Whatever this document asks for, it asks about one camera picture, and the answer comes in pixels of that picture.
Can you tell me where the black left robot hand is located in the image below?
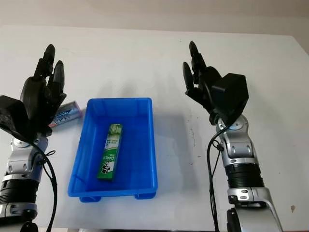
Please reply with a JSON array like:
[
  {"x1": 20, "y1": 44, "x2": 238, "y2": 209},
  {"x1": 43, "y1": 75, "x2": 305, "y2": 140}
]
[{"x1": 19, "y1": 43, "x2": 67, "y2": 140}]

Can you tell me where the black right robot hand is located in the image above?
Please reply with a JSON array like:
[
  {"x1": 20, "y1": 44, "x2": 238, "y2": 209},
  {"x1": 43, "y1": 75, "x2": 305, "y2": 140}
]
[{"x1": 182, "y1": 40, "x2": 226, "y2": 125}]

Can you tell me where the purple white bag roll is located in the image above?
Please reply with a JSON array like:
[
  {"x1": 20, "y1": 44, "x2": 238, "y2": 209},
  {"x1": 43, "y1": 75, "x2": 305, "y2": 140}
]
[{"x1": 48, "y1": 101, "x2": 82, "y2": 129}]

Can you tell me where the green toothpaste box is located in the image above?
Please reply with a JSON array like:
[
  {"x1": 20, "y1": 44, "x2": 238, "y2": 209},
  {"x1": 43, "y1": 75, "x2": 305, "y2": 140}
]
[{"x1": 97, "y1": 123, "x2": 124, "y2": 182}]

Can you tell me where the blue plastic tray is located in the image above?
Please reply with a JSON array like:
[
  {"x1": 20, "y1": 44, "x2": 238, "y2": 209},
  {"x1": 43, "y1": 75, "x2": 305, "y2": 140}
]
[{"x1": 67, "y1": 97, "x2": 159, "y2": 203}]

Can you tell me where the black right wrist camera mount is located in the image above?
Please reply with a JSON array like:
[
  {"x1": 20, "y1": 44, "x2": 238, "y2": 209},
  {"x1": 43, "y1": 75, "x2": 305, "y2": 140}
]
[{"x1": 211, "y1": 72, "x2": 249, "y2": 125}]

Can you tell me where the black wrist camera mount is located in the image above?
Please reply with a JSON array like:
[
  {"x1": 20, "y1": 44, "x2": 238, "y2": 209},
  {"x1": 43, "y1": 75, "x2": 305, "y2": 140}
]
[
  {"x1": 211, "y1": 72, "x2": 249, "y2": 125},
  {"x1": 0, "y1": 95, "x2": 29, "y2": 143}
]

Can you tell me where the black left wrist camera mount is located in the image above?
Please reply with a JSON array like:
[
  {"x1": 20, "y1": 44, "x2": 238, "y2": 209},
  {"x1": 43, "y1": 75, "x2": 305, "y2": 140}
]
[{"x1": 0, "y1": 95, "x2": 29, "y2": 143}]

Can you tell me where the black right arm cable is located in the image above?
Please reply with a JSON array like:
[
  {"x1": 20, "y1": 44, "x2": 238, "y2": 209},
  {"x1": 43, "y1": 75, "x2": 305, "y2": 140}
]
[{"x1": 206, "y1": 120, "x2": 232, "y2": 232}]

